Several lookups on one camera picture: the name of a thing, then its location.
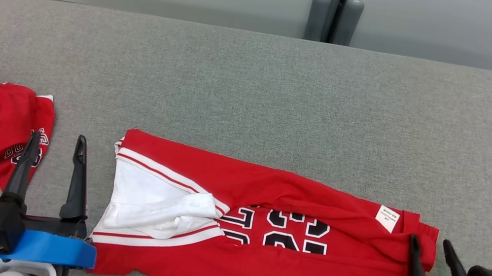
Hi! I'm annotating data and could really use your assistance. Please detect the grey cylindrical post bumper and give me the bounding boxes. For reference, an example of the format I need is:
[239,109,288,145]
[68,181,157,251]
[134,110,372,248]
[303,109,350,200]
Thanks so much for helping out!
[332,0,365,48]
[304,0,332,43]

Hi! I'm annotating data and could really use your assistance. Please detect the red Bulls jersey white sleeves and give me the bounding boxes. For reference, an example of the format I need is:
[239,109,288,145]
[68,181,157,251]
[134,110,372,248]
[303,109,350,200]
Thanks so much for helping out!
[84,124,449,276]

